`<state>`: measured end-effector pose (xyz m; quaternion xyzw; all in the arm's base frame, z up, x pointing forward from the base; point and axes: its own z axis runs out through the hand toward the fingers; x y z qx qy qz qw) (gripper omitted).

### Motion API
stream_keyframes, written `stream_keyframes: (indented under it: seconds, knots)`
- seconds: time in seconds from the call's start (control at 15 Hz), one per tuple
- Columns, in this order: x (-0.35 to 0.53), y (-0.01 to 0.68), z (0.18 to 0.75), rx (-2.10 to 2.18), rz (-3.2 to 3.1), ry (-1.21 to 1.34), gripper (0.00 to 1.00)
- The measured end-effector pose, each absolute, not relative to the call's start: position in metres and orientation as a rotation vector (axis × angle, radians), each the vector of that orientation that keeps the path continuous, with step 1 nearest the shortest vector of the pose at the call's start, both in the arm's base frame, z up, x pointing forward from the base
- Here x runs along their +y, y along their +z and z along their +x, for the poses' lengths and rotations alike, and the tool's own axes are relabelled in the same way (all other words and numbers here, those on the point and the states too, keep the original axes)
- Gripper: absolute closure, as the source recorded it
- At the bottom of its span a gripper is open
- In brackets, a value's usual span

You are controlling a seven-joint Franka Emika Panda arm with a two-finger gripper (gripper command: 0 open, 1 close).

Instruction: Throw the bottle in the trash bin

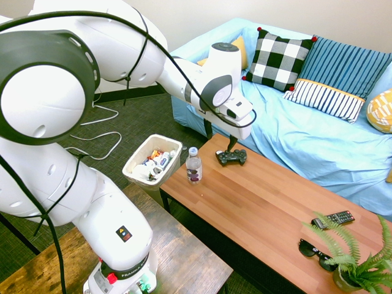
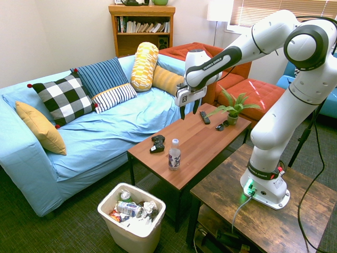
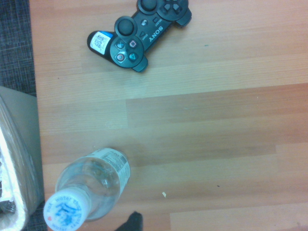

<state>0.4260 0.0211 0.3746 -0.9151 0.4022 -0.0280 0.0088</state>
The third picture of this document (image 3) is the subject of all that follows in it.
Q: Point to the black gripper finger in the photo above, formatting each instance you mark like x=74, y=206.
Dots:
x=132, y=222

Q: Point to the clear plastic water bottle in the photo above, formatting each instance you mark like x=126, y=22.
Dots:
x=96, y=178

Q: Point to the cream plastic trash bin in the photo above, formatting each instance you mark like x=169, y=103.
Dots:
x=27, y=120

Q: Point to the black Sony game controller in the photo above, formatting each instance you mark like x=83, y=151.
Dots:
x=149, y=31

